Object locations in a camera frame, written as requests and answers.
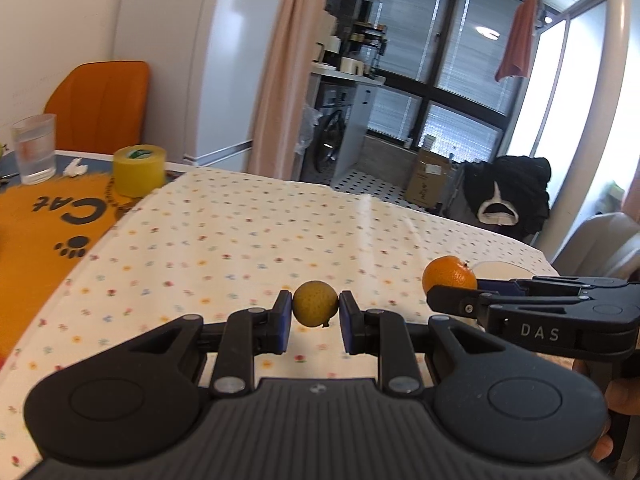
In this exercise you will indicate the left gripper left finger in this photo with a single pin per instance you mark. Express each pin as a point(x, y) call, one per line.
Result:
point(236, 343)

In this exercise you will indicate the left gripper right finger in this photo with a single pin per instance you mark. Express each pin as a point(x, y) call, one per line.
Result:
point(390, 339)

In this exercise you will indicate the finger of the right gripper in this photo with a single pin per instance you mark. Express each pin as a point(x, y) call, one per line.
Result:
point(469, 303)
point(550, 284)

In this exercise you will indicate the orange tangerine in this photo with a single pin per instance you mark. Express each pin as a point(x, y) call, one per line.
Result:
point(448, 271)

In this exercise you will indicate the green-brown longan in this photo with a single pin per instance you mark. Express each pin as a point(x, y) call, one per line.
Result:
point(314, 304)

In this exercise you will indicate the white kitchen counter cabinet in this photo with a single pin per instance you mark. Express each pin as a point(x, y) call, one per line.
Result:
point(365, 92)

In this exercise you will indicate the person's right hand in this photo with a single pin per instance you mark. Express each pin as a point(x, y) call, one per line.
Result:
point(618, 446)

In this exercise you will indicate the white plate blue rim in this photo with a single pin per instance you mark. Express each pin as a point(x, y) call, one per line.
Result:
point(499, 270)

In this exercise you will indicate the grey armchair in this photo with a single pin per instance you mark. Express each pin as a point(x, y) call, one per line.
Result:
point(606, 245)

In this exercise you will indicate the black jacket on chair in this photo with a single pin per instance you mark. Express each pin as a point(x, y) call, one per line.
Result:
point(509, 193)

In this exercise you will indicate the floral white tablecloth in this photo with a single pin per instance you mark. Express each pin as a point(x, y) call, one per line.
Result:
point(216, 241)

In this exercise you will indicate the cardboard box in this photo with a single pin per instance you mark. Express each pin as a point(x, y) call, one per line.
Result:
point(431, 181)

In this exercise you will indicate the grey washing machine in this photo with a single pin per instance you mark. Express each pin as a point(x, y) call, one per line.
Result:
point(334, 102)

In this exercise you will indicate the yellow tape roll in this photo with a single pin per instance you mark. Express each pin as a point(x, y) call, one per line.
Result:
point(138, 170)

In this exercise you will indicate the orange hanging towel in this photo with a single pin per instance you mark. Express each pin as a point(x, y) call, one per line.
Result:
point(517, 58)

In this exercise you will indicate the orange cat placemat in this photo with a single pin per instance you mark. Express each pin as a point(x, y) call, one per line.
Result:
point(50, 239)

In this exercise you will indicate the orange chair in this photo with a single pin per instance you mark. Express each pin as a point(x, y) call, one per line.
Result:
point(100, 106)

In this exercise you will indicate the pink curtain left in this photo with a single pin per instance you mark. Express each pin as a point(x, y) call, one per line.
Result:
point(279, 111)

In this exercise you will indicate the short clear glass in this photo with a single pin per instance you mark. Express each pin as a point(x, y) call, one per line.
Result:
point(34, 148)

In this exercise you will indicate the white refrigerator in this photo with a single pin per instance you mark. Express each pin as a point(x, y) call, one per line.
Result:
point(206, 59)

